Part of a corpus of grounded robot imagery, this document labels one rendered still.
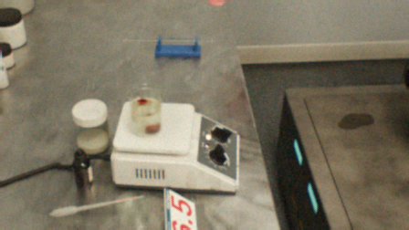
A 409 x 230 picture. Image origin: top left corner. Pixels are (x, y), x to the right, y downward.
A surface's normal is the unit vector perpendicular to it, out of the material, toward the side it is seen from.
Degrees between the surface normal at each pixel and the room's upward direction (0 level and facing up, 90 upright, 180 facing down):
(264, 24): 90
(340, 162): 0
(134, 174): 90
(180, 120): 0
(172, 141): 0
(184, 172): 90
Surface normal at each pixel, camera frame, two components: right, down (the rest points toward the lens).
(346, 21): 0.01, 0.61
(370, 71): -0.03, -0.79
